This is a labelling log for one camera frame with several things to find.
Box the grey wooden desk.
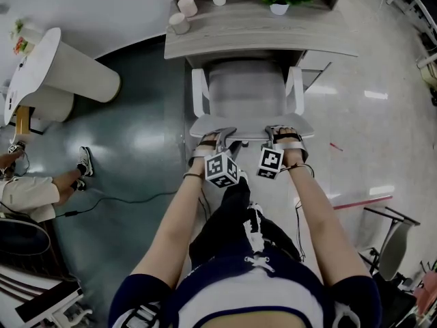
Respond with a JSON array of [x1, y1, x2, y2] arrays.
[[163, 0, 359, 94]]

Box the white framed furniture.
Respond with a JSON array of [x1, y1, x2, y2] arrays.
[[0, 264, 93, 328]]

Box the white pot with pale plant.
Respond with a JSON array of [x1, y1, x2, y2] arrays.
[[10, 18, 44, 44]]

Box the white curved table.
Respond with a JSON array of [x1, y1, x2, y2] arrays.
[[3, 27, 122, 128]]

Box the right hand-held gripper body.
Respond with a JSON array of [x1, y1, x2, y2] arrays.
[[256, 147, 285, 181]]

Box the beige storage box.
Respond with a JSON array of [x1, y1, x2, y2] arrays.
[[421, 63, 437, 92]]

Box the pink cylinder cup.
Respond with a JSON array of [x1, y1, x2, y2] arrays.
[[177, 0, 198, 17]]

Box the black right wrist band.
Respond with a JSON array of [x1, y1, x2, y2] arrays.
[[279, 162, 315, 179]]

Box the black mesh office chair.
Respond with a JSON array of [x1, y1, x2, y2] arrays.
[[371, 271, 419, 328]]

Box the person's navy and white shirt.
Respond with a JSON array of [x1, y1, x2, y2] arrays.
[[108, 251, 383, 328]]

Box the black floor cable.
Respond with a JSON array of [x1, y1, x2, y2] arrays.
[[54, 189, 187, 218]]

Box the grey shell chair black legs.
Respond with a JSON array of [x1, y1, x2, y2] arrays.
[[358, 206, 421, 283]]

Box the white and grey chair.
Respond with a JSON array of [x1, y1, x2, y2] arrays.
[[188, 59, 315, 160]]

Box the person's left forearm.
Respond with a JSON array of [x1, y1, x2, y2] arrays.
[[129, 155, 208, 288]]

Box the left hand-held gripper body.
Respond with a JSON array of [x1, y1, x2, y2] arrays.
[[204, 152, 240, 190]]

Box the person's right forearm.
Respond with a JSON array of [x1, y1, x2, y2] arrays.
[[281, 164, 373, 288]]

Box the pale grey mug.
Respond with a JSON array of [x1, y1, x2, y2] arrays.
[[166, 12, 191, 36]]

